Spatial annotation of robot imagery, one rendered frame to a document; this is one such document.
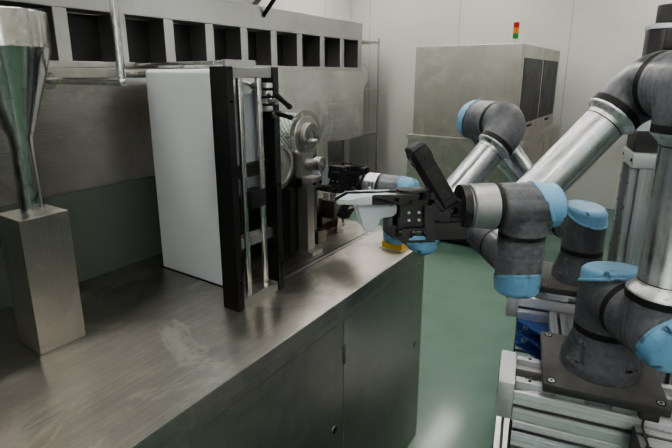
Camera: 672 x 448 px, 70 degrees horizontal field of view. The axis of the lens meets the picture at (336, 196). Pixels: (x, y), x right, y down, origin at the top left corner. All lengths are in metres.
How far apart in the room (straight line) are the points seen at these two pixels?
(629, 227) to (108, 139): 1.31
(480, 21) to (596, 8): 1.15
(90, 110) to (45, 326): 0.55
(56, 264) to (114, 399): 0.29
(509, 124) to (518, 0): 4.57
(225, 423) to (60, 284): 0.42
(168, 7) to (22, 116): 0.65
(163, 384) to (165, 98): 0.69
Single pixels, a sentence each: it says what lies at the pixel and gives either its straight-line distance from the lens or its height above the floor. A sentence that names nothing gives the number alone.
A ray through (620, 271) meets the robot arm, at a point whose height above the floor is 1.05.
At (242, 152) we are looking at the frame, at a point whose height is 1.26.
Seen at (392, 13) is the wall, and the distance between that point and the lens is 6.38.
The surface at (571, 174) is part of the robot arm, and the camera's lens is 0.98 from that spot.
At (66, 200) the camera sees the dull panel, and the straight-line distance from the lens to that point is 1.36.
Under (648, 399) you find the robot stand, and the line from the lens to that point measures 1.17.
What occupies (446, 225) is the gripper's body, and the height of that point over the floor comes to 1.19.
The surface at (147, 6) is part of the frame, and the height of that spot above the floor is 1.60.
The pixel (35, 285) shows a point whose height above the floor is 1.04.
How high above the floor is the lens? 1.42
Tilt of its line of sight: 14 degrees down
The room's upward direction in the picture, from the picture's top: straight up
